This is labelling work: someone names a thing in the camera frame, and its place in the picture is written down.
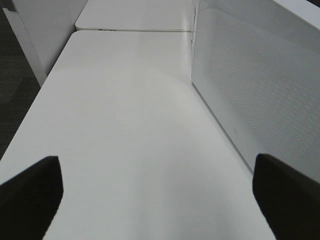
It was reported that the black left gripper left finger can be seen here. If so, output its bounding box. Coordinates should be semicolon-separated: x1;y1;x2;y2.
0;156;64;240

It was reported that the white cabinet beside table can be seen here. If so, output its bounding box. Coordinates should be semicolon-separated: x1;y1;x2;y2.
0;0;87;86

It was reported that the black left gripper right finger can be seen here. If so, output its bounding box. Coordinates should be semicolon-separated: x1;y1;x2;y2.
252;153;320;240

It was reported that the white microwave door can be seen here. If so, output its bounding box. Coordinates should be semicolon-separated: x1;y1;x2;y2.
192;8;320;181

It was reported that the white microwave oven body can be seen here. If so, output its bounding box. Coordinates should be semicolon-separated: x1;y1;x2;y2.
199;0;320;53

